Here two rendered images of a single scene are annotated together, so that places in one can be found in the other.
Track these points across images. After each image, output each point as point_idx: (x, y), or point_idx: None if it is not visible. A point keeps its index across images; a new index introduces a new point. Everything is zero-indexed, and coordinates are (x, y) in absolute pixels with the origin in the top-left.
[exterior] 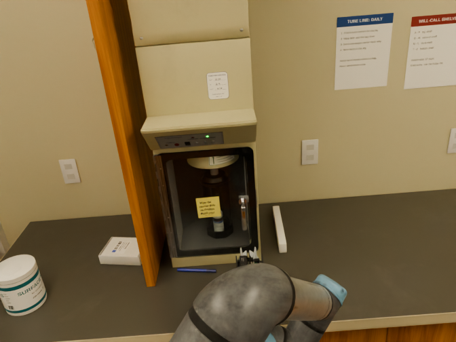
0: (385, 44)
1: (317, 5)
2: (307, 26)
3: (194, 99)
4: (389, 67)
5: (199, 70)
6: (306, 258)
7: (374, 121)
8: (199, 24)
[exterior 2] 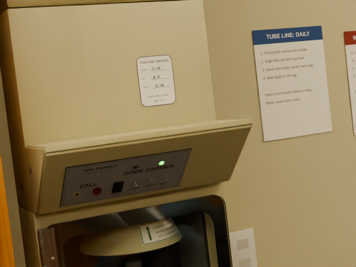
0: (319, 69)
1: (223, 12)
2: (213, 42)
3: (116, 107)
4: (329, 103)
5: (124, 53)
6: None
7: (326, 188)
8: None
